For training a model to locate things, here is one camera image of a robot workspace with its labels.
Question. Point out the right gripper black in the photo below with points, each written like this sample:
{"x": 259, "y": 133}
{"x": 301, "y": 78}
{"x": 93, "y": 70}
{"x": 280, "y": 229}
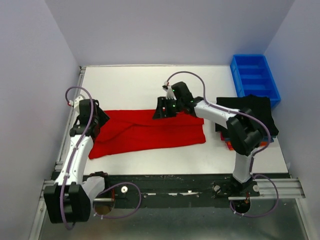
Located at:
{"x": 162, "y": 102}

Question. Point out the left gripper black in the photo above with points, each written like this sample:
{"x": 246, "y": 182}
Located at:
{"x": 103, "y": 116}

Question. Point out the red t shirt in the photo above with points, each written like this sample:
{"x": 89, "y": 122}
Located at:
{"x": 136, "y": 130}
{"x": 222, "y": 137}

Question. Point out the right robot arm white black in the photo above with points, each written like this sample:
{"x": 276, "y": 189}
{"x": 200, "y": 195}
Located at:
{"x": 245, "y": 131}

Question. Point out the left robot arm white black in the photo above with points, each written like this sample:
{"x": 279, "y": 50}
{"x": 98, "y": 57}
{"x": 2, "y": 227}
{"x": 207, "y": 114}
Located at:
{"x": 71, "y": 198}

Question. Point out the red folded t shirt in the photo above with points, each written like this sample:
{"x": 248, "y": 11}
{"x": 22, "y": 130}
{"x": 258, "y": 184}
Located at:
{"x": 222, "y": 137}

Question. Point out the blue plastic bin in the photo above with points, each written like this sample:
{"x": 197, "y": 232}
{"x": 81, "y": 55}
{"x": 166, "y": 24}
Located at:
{"x": 252, "y": 76}

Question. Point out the black folded t shirt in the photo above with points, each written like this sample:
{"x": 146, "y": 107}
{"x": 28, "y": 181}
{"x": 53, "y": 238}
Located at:
{"x": 261, "y": 107}

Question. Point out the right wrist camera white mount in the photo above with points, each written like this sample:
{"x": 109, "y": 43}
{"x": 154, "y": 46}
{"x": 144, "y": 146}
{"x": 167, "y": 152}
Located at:
{"x": 169, "y": 91}

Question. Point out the side aluminium table rail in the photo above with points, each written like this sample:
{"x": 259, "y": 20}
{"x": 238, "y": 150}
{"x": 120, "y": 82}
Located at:
{"x": 64, "y": 147}

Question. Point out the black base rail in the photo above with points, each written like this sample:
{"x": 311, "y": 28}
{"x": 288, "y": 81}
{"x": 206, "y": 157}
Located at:
{"x": 169, "y": 191}

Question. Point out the left aluminium extrusion rail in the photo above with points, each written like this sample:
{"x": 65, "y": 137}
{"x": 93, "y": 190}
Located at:
{"x": 49, "y": 188}

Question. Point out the aluminium extrusion rail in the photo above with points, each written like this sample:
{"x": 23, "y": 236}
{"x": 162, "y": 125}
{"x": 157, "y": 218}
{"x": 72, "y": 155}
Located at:
{"x": 49, "y": 188}
{"x": 263, "y": 189}

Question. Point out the right aluminium extrusion rail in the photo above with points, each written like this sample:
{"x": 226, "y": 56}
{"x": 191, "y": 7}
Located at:
{"x": 263, "y": 189}

